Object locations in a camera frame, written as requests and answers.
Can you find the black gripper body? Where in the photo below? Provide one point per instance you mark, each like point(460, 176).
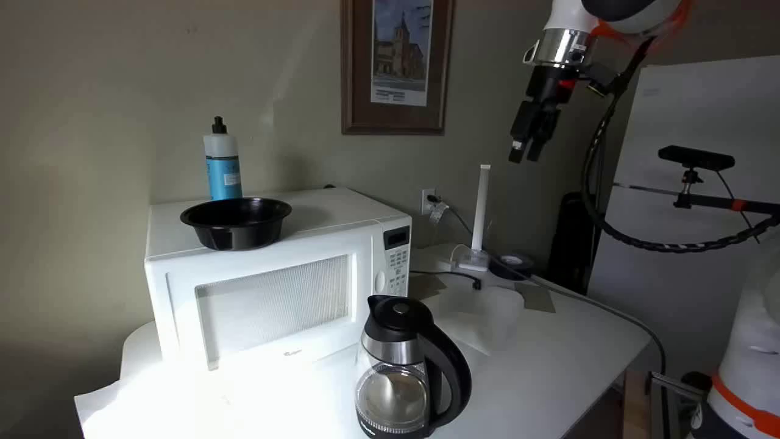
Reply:
point(545, 112)

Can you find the black masking tape roll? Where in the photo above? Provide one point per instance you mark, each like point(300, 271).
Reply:
point(513, 274)

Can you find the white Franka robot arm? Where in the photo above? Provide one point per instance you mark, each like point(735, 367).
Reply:
point(568, 15)

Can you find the white microwave oven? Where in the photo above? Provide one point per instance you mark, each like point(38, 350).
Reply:
point(269, 307)

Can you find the white paper towel stand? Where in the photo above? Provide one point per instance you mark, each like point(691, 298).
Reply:
point(481, 209)

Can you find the white refrigerator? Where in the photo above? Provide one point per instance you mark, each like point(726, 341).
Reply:
point(673, 104)

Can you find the brown paper napkin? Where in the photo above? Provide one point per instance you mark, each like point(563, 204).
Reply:
point(538, 296)

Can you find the glass electric kettle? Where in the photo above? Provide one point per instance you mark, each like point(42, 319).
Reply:
point(398, 390)

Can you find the black plastic bowl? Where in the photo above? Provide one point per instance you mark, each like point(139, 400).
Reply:
point(234, 231)

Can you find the blue bottle with black cap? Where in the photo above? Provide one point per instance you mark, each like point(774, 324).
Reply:
point(222, 173)

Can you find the wall outlet with plug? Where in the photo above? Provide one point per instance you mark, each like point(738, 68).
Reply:
point(429, 203)

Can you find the black external camera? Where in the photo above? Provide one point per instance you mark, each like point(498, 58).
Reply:
point(695, 156)

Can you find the brown framed wall picture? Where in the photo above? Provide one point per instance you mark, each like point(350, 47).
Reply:
point(357, 81)

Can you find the aluminium frame rail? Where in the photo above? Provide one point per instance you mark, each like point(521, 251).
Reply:
point(671, 392)

